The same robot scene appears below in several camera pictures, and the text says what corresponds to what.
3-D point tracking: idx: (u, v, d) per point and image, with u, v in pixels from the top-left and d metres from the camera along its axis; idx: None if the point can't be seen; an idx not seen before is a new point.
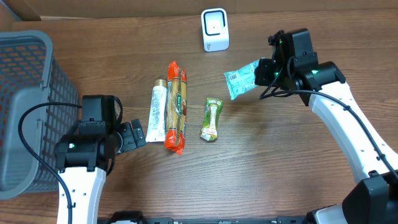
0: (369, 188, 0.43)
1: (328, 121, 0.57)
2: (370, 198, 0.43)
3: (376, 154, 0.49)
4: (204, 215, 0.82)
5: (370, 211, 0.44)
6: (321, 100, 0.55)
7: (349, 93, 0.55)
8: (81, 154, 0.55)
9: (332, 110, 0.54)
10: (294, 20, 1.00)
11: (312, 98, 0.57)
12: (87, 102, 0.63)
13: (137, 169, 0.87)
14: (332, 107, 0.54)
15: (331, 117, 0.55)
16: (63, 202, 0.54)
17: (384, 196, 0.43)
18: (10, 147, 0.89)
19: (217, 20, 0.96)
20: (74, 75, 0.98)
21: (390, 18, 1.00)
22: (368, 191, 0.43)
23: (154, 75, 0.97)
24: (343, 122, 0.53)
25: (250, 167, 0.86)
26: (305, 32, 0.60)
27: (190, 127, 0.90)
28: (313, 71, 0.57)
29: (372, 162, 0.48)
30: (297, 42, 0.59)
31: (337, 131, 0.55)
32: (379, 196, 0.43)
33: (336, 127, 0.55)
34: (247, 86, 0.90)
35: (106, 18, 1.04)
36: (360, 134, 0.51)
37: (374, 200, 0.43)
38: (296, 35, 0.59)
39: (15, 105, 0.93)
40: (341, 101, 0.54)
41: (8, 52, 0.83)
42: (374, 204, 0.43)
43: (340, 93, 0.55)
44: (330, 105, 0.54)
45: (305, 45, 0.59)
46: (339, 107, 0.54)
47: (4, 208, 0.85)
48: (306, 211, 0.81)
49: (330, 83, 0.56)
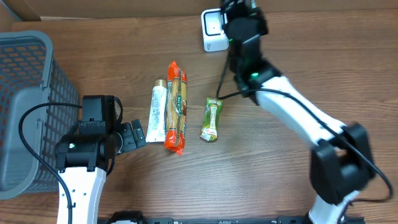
0: (318, 152, 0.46)
1: (279, 113, 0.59)
2: (323, 160, 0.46)
3: (319, 124, 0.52)
4: (204, 215, 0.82)
5: (328, 173, 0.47)
6: (266, 94, 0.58)
7: (286, 83, 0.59)
8: (81, 154, 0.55)
9: (276, 101, 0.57)
10: (295, 21, 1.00)
11: (259, 96, 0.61)
12: (87, 102, 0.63)
13: (136, 169, 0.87)
14: (275, 98, 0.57)
15: (277, 107, 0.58)
16: (63, 202, 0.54)
17: (333, 157, 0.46)
18: (11, 147, 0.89)
19: (217, 20, 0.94)
20: (74, 75, 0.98)
21: (390, 19, 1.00)
22: (318, 156, 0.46)
23: (154, 76, 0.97)
24: (288, 109, 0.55)
25: (250, 166, 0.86)
26: (255, 37, 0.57)
27: (191, 127, 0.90)
28: (255, 75, 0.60)
29: (318, 131, 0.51)
30: (247, 49, 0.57)
31: (287, 120, 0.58)
32: (329, 156, 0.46)
33: (284, 116, 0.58)
34: None
35: (106, 19, 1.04)
36: (302, 112, 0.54)
37: (326, 162, 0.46)
38: (246, 42, 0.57)
39: (15, 105, 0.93)
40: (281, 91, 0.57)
41: (8, 52, 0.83)
42: (328, 165, 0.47)
43: (279, 84, 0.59)
44: (274, 97, 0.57)
45: (254, 50, 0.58)
46: (280, 96, 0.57)
47: (4, 208, 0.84)
48: (306, 211, 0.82)
49: (270, 79, 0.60)
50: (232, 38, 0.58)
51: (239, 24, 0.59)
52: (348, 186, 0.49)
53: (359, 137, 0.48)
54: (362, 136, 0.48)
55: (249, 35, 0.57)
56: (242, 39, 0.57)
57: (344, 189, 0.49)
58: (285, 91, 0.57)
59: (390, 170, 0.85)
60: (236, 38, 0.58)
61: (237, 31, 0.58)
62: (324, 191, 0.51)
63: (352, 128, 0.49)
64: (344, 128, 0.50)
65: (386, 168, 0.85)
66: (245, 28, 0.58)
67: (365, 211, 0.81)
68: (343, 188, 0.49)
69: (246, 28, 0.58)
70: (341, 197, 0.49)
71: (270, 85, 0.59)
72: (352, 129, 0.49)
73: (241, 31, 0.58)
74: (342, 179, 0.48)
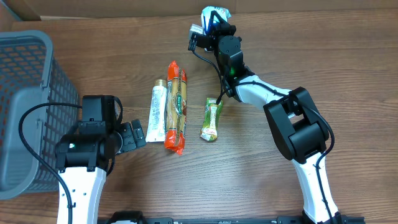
0: (267, 107, 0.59)
1: (251, 100, 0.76)
2: (271, 113, 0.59)
3: (272, 93, 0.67)
4: (204, 215, 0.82)
5: (279, 124, 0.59)
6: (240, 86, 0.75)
7: (254, 75, 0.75)
8: (81, 154, 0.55)
9: (247, 88, 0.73)
10: (294, 21, 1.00)
11: (237, 90, 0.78)
12: (87, 102, 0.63)
13: (137, 169, 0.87)
14: (246, 87, 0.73)
15: (250, 93, 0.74)
16: (63, 202, 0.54)
17: (278, 111, 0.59)
18: (10, 147, 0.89)
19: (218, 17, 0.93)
20: (74, 75, 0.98)
21: (390, 18, 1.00)
22: (267, 109, 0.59)
23: (154, 75, 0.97)
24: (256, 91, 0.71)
25: (250, 166, 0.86)
26: (239, 53, 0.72)
27: (190, 127, 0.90)
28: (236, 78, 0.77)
29: (272, 98, 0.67)
30: (234, 62, 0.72)
31: (257, 101, 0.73)
32: (276, 109, 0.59)
33: (255, 98, 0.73)
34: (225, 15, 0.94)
35: (106, 18, 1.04)
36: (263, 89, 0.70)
37: (272, 114, 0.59)
38: (232, 57, 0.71)
39: (15, 105, 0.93)
40: (251, 80, 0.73)
41: (8, 52, 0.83)
42: (276, 117, 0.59)
43: (249, 78, 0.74)
44: (247, 86, 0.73)
45: (238, 63, 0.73)
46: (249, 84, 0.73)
47: (4, 208, 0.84)
48: None
49: (247, 78, 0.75)
50: (221, 53, 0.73)
51: (226, 42, 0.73)
52: (300, 137, 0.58)
53: (301, 96, 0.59)
54: (305, 95, 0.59)
55: (235, 51, 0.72)
56: (229, 54, 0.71)
57: (296, 140, 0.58)
58: (253, 80, 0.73)
59: (389, 170, 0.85)
60: (224, 53, 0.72)
61: (225, 48, 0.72)
62: (283, 147, 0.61)
63: (297, 90, 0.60)
64: (290, 91, 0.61)
65: (385, 168, 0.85)
66: (232, 47, 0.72)
67: (365, 210, 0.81)
68: (296, 139, 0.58)
69: (232, 46, 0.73)
70: (295, 149, 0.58)
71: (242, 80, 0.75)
72: (298, 89, 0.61)
73: (229, 48, 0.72)
74: (292, 129, 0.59)
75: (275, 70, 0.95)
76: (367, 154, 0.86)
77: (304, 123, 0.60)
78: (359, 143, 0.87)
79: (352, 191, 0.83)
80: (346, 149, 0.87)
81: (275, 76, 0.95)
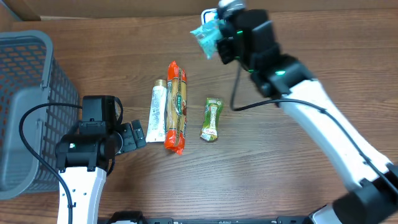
0: (362, 199, 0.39)
1: (311, 131, 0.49)
2: (365, 206, 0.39)
3: (361, 157, 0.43)
4: (204, 216, 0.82)
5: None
6: (295, 107, 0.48)
7: (323, 94, 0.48)
8: (81, 154, 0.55)
9: (308, 116, 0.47)
10: (294, 21, 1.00)
11: (285, 105, 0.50)
12: (87, 102, 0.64)
13: (137, 169, 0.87)
14: (306, 112, 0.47)
15: (310, 123, 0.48)
16: (63, 202, 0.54)
17: (376, 208, 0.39)
18: (10, 147, 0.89)
19: None
20: (74, 75, 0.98)
21: (390, 18, 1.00)
22: (361, 201, 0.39)
23: (154, 75, 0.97)
24: (321, 127, 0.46)
25: (250, 167, 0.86)
26: (267, 23, 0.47)
27: (191, 127, 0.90)
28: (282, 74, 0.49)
29: (359, 165, 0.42)
30: (259, 39, 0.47)
31: (319, 139, 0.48)
32: (374, 203, 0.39)
33: (317, 135, 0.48)
34: None
35: (106, 18, 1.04)
36: (339, 134, 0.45)
37: (366, 211, 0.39)
38: (258, 30, 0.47)
39: (15, 105, 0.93)
40: (316, 104, 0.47)
41: (8, 52, 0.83)
42: (369, 215, 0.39)
43: (312, 94, 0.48)
44: (306, 109, 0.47)
45: (269, 42, 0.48)
46: (314, 110, 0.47)
47: (4, 208, 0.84)
48: (306, 211, 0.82)
49: (294, 78, 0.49)
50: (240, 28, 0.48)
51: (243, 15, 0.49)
52: None
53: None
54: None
55: (260, 21, 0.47)
56: (252, 26, 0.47)
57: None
58: (321, 106, 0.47)
59: None
60: (244, 27, 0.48)
61: (242, 20, 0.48)
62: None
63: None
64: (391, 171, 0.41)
65: None
66: (256, 21, 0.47)
67: None
68: None
69: (257, 20, 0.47)
70: None
71: (298, 95, 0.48)
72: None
73: (249, 18, 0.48)
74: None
75: None
76: None
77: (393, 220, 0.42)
78: None
79: None
80: None
81: None
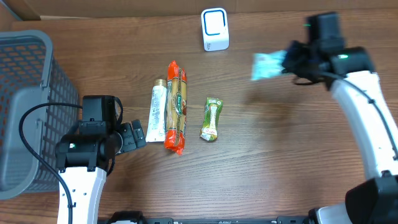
0: (379, 187, 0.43)
1: (349, 115, 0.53)
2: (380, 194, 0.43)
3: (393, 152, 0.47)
4: (204, 215, 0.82)
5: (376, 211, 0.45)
6: (346, 89, 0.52)
7: (377, 88, 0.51)
8: (81, 154, 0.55)
9: (355, 101, 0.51)
10: (294, 21, 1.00)
11: (335, 84, 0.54)
12: (87, 102, 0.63)
13: (137, 169, 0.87)
14: (356, 98, 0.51)
15: (352, 108, 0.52)
16: (63, 202, 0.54)
17: (389, 199, 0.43)
18: (10, 147, 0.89)
19: (216, 19, 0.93)
20: (74, 75, 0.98)
21: (391, 18, 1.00)
22: (377, 190, 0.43)
23: (154, 75, 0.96)
24: (365, 115, 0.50)
25: (250, 166, 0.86)
26: (333, 15, 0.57)
27: (190, 127, 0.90)
28: (345, 58, 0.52)
29: (387, 158, 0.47)
30: (324, 23, 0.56)
31: (355, 125, 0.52)
32: (390, 195, 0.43)
33: (355, 121, 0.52)
34: (272, 71, 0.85)
35: (106, 18, 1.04)
36: (380, 126, 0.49)
37: (380, 198, 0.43)
38: (324, 17, 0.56)
39: (15, 104, 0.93)
40: (366, 94, 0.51)
41: (8, 52, 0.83)
42: (380, 203, 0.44)
43: (366, 85, 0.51)
44: (354, 96, 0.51)
45: (334, 30, 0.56)
46: (364, 99, 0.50)
47: (4, 208, 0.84)
48: (305, 211, 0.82)
49: (354, 64, 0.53)
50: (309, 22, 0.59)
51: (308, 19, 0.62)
52: None
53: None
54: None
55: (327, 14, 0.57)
56: (319, 15, 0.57)
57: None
58: (371, 98, 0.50)
59: None
60: (311, 18, 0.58)
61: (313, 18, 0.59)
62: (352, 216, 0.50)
63: None
64: None
65: None
66: (334, 25, 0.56)
67: None
68: None
69: (334, 27, 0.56)
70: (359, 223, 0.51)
71: (355, 79, 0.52)
72: None
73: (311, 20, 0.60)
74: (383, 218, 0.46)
75: None
76: None
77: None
78: None
79: None
80: (346, 149, 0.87)
81: None
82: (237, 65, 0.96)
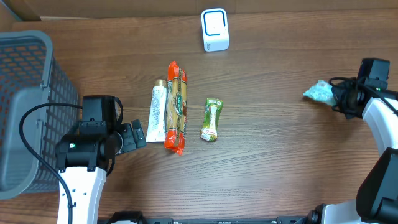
0: (392, 152, 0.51)
1: (375, 125, 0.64)
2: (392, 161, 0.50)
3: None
4: (204, 215, 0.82)
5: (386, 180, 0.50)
6: (375, 103, 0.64)
7: None
8: (81, 154, 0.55)
9: (382, 111, 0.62)
10: (294, 21, 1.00)
11: (368, 104, 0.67)
12: (87, 102, 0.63)
13: (137, 169, 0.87)
14: (384, 109, 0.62)
15: (379, 116, 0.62)
16: (63, 202, 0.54)
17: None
18: (10, 147, 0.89)
19: (217, 20, 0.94)
20: (75, 75, 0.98)
21: (390, 19, 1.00)
22: (390, 154, 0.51)
23: (154, 75, 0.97)
24: (390, 120, 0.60)
25: (250, 167, 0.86)
26: (387, 63, 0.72)
27: (190, 127, 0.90)
28: (379, 91, 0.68)
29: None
30: (374, 66, 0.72)
31: (380, 131, 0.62)
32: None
33: (380, 126, 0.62)
34: (322, 96, 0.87)
35: (106, 18, 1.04)
36: None
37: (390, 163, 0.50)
38: (377, 61, 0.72)
39: (15, 104, 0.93)
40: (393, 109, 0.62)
41: (8, 52, 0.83)
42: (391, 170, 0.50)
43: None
44: (383, 108, 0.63)
45: (380, 72, 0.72)
46: (389, 111, 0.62)
47: (4, 208, 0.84)
48: (305, 211, 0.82)
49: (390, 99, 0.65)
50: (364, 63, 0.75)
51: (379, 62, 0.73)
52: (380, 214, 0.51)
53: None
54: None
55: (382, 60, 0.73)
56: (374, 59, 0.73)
57: (386, 206, 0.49)
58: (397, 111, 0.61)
59: None
60: (369, 60, 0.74)
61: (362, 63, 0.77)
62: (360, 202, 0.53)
63: None
64: None
65: None
66: (382, 71, 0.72)
67: None
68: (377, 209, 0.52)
69: (383, 71, 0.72)
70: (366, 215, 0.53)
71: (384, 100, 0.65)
72: None
73: (382, 68, 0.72)
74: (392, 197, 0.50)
75: (275, 70, 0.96)
76: (367, 154, 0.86)
77: None
78: (359, 142, 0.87)
79: (351, 191, 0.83)
80: (346, 149, 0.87)
81: (275, 76, 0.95)
82: (237, 65, 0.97)
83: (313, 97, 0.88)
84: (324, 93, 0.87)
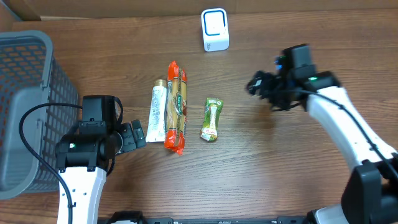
0: (362, 173, 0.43)
1: (326, 123, 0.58)
2: (365, 181, 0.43)
3: (369, 145, 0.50)
4: (204, 215, 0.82)
5: (367, 199, 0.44)
6: (317, 101, 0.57)
7: (346, 98, 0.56)
8: (81, 154, 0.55)
9: (329, 111, 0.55)
10: (294, 21, 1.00)
11: (310, 101, 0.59)
12: (87, 102, 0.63)
13: (137, 169, 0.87)
14: (328, 107, 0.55)
15: (328, 116, 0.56)
16: (63, 202, 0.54)
17: (375, 183, 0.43)
18: (10, 147, 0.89)
19: (216, 19, 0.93)
20: (75, 75, 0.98)
21: (391, 18, 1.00)
22: (361, 177, 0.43)
23: (154, 75, 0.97)
24: (341, 120, 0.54)
25: (250, 167, 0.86)
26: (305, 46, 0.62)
27: (190, 127, 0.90)
28: (313, 79, 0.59)
29: (365, 152, 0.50)
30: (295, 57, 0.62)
31: (335, 134, 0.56)
32: (372, 180, 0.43)
33: (333, 128, 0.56)
34: None
35: (106, 18, 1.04)
36: (355, 128, 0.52)
37: (366, 185, 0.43)
38: (297, 49, 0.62)
39: (15, 104, 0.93)
40: (338, 102, 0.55)
41: (8, 52, 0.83)
42: (368, 189, 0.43)
43: (338, 97, 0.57)
44: (327, 105, 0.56)
45: (305, 58, 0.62)
46: (334, 107, 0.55)
47: (4, 208, 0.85)
48: (305, 211, 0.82)
49: (326, 87, 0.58)
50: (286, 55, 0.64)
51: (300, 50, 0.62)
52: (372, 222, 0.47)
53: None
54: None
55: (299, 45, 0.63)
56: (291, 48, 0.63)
57: (375, 219, 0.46)
58: (341, 103, 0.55)
59: None
60: (289, 51, 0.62)
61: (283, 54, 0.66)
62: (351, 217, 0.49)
63: None
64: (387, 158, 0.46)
65: None
66: (305, 57, 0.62)
67: None
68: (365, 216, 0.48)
69: (306, 57, 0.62)
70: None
71: (325, 93, 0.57)
72: None
73: (304, 55, 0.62)
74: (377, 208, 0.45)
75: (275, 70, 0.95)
76: None
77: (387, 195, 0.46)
78: None
79: None
80: None
81: None
82: (237, 65, 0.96)
83: None
84: None
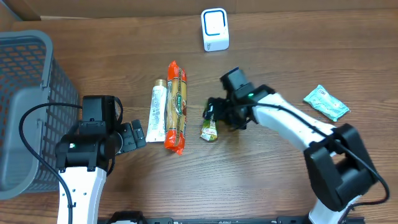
0: (311, 154, 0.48)
1: (277, 127, 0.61)
2: (316, 160, 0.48)
3: (311, 129, 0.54)
4: (204, 215, 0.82)
5: (326, 175, 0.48)
6: (262, 110, 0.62)
7: (281, 99, 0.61)
8: (81, 154, 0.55)
9: (272, 114, 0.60)
10: (294, 21, 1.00)
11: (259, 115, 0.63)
12: (87, 102, 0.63)
13: (137, 169, 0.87)
14: (270, 112, 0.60)
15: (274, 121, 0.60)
16: (63, 202, 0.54)
17: (326, 158, 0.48)
18: (10, 147, 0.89)
19: (216, 19, 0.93)
20: (74, 75, 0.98)
21: (391, 18, 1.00)
22: (311, 157, 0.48)
23: (154, 75, 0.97)
24: (283, 119, 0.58)
25: (250, 166, 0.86)
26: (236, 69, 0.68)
27: (190, 127, 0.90)
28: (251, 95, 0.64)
29: (309, 135, 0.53)
30: (232, 81, 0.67)
31: (285, 133, 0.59)
32: (323, 157, 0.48)
33: (282, 128, 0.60)
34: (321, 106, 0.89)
35: (106, 18, 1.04)
36: (295, 121, 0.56)
37: (318, 163, 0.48)
38: (231, 74, 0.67)
39: (15, 104, 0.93)
40: (275, 104, 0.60)
41: (8, 52, 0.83)
42: (322, 167, 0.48)
43: (276, 99, 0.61)
44: (268, 110, 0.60)
45: (239, 81, 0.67)
46: (274, 110, 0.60)
47: (4, 208, 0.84)
48: (305, 211, 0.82)
49: (266, 97, 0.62)
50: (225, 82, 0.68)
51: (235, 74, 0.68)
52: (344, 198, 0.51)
53: (349, 137, 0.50)
54: (352, 135, 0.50)
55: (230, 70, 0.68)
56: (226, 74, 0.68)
57: (343, 193, 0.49)
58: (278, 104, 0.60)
59: (390, 170, 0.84)
60: (226, 78, 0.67)
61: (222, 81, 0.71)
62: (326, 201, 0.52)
63: (342, 129, 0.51)
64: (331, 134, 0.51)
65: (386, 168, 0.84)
66: (240, 79, 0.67)
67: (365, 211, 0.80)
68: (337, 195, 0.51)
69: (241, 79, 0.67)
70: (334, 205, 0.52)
71: (266, 100, 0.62)
72: (342, 130, 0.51)
73: (239, 79, 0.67)
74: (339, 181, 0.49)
75: (275, 70, 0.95)
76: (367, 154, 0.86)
77: (347, 168, 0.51)
78: None
79: None
80: None
81: (275, 76, 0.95)
82: (237, 65, 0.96)
83: (313, 105, 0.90)
84: (324, 103, 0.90)
